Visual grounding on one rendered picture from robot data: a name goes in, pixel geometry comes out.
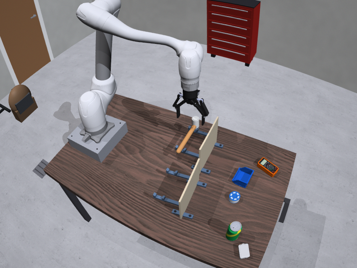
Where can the orange digital multimeter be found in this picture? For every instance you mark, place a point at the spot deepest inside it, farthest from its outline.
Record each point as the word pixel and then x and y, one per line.
pixel 267 167

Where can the blue plastic stacking bin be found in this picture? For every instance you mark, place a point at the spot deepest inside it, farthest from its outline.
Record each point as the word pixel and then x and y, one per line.
pixel 242 176

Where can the green drink can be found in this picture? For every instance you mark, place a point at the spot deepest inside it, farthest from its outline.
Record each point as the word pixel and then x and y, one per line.
pixel 233 230

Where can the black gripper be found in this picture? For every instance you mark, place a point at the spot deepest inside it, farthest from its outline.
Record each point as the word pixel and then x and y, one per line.
pixel 191 97

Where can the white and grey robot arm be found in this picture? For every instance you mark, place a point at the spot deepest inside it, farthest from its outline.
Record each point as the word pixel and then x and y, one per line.
pixel 101 15

